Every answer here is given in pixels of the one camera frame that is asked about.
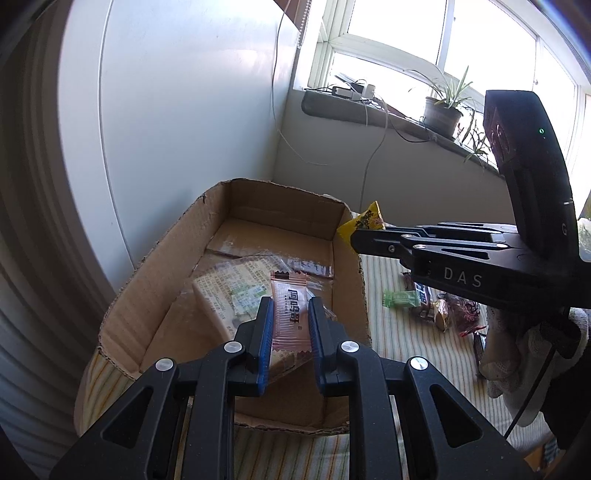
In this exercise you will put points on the black patterned snack packet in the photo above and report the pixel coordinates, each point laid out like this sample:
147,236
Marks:
480,348

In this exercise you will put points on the red-wrapped date candy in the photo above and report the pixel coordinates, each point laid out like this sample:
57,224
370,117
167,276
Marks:
466,310

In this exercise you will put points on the yellow snack packet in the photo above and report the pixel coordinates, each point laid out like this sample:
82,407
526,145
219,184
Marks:
364,219

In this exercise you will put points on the cardboard box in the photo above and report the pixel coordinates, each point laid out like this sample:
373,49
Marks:
184,286

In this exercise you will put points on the white power strip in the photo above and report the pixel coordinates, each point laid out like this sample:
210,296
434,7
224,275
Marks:
355,91

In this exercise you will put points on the white cabinet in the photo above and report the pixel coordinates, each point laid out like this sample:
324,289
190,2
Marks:
184,101

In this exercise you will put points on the pale pleated curtain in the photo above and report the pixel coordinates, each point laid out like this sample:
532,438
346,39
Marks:
27,230

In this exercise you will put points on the gold wrapped candy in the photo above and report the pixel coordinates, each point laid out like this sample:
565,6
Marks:
441,314

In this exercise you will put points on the small trailing plant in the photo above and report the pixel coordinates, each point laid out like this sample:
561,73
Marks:
475,143

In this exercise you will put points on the clear-wrapped pastry packet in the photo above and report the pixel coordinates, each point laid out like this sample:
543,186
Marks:
221,295

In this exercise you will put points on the person's right hand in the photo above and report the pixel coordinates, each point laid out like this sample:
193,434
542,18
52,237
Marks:
508,355

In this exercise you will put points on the pink wafer packet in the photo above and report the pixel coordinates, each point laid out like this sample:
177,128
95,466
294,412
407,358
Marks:
291,318

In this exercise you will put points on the dark stone window sill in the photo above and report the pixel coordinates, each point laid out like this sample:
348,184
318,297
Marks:
351,110

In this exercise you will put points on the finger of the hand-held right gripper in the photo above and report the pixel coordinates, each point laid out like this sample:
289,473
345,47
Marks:
461,230
374,242

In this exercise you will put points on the green candy packet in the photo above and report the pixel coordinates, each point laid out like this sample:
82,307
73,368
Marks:
400,298

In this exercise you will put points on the potted spider plant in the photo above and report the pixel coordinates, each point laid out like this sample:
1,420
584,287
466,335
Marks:
442,115

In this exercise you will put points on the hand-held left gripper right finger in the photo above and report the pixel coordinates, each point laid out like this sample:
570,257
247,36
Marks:
318,341

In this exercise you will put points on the white window frame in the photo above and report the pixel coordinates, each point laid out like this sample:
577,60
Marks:
337,41

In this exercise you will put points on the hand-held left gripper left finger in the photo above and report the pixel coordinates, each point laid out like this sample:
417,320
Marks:
266,341

